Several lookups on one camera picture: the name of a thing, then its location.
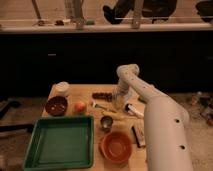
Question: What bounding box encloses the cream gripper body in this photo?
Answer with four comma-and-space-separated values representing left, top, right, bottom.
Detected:
112, 89, 131, 109

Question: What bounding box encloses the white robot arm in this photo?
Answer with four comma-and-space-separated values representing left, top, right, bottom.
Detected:
113, 64, 193, 171

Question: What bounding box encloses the brown sausage toy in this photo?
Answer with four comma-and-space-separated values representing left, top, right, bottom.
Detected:
92, 92, 112, 102

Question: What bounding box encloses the silver metal cup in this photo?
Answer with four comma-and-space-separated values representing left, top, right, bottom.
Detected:
100, 116, 113, 131

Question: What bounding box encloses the orange fruit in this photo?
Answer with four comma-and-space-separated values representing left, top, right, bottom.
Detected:
74, 101, 87, 113

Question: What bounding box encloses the black brush block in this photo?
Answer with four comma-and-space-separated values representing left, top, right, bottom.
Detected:
132, 125, 146, 148

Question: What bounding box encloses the orange bowl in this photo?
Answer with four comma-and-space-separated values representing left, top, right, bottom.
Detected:
99, 131, 132, 164

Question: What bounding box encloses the white cup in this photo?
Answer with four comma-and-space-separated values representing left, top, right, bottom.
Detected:
55, 82, 70, 97

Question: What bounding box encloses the dark red bowl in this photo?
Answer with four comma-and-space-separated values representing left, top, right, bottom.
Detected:
45, 96, 68, 116

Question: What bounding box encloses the green plastic tray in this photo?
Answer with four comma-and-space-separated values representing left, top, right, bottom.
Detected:
23, 116, 94, 171

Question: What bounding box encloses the white handled utensil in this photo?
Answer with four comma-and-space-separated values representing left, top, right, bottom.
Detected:
125, 103, 144, 119

